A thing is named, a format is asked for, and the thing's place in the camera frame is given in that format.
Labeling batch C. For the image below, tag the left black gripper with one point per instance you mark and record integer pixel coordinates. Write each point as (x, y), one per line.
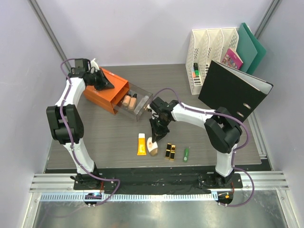
(100, 79)

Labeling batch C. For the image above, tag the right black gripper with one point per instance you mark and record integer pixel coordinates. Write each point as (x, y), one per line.
(159, 134)

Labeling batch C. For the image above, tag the cream oval compact bottle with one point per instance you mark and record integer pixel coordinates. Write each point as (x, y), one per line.
(152, 147)

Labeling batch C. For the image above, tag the orange white tube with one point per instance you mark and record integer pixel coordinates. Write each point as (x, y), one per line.
(141, 151)

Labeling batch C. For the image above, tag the beige foundation bottle clear cap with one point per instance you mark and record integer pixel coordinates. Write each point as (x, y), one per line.
(126, 100)

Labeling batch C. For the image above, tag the clear liquid bottle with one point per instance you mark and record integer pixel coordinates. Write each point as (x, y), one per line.
(141, 104)

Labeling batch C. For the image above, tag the beige foundation bottle black cap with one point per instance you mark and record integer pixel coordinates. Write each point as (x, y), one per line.
(132, 103)

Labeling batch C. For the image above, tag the clear acrylic drawer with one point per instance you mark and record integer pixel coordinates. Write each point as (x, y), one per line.
(132, 89)

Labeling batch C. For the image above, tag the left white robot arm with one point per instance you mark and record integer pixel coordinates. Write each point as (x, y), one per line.
(65, 122)

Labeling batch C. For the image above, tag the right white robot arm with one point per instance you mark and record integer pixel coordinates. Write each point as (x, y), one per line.
(223, 132)

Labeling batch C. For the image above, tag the orange drawer organizer box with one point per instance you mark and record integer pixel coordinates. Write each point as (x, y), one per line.
(108, 99)

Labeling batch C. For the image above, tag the green lipstick box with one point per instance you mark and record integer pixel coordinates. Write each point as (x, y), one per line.
(186, 154)

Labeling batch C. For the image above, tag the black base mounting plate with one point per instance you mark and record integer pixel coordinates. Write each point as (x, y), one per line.
(156, 180)

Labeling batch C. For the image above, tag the green orange highlighter markers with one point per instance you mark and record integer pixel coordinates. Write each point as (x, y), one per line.
(195, 70)

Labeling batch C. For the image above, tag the black lever arch binder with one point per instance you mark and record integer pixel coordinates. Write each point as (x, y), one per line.
(238, 92)

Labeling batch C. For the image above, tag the white mesh file rack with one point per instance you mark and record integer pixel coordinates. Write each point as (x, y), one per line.
(206, 45)

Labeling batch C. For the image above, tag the pink booklet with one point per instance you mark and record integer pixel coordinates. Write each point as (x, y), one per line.
(232, 59)

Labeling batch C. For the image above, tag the green folder front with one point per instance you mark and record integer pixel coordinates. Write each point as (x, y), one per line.
(245, 48)

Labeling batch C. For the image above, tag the green folder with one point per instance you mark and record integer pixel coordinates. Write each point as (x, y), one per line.
(245, 48)
(257, 56)

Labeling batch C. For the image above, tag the green folder back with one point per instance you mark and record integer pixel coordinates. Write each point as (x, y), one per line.
(257, 56)

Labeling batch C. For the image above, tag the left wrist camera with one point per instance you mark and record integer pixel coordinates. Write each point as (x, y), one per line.
(82, 65)

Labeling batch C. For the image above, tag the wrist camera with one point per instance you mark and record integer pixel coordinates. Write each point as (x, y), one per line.
(158, 105)
(82, 65)

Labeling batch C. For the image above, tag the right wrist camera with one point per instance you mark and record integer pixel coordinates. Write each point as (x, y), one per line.
(158, 105)

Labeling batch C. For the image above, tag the white slotted cable duct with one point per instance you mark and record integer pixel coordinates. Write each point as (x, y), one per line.
(94, 196)

